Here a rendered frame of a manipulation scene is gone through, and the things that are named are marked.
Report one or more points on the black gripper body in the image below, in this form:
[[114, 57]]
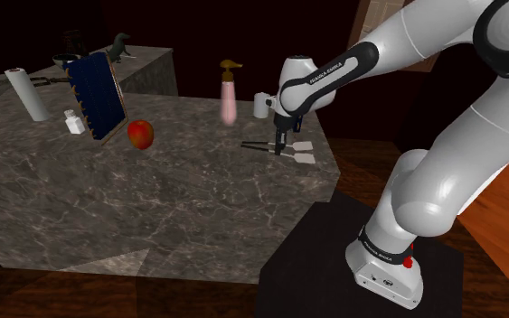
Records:
[[282, 127]]

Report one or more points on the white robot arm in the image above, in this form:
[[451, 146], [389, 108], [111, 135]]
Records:
[[448, 176]]

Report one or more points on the white cup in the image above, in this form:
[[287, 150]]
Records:
[[260, 106]]

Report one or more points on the pink soap dispenser bottle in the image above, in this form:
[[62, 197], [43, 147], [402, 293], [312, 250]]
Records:
[[228, 103]]

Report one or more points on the red apple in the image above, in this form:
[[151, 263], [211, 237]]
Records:
[[141, 134]]

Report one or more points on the black robot stand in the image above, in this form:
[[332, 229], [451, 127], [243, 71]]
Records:
[[315, 273]]

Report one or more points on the dark animal figure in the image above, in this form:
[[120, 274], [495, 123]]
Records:
[[118, 47]]

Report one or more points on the blue book with brown edge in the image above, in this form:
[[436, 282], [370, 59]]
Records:
[[97, 94]]

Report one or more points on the white salt shaker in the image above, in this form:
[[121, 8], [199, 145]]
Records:
[[75, 125]]

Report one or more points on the dark bowl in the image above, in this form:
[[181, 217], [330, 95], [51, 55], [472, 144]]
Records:
[[64, 58]]

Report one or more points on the black kitchen tool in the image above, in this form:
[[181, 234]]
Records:
[[49, 80]]

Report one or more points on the white paper towel roll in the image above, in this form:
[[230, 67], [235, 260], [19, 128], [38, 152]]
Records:
[[28, 96]]

